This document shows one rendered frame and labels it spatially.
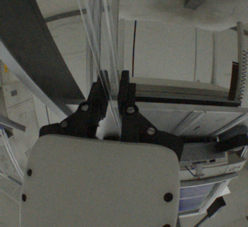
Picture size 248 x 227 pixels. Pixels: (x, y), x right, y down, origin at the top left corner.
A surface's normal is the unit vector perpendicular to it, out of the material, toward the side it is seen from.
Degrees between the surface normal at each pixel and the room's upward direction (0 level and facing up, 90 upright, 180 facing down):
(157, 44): 90
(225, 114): 45
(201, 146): 135
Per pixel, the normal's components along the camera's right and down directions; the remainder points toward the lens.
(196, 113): -0.09, 0.88
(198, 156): -0.06, -0.47
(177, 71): -0.11, 0.29
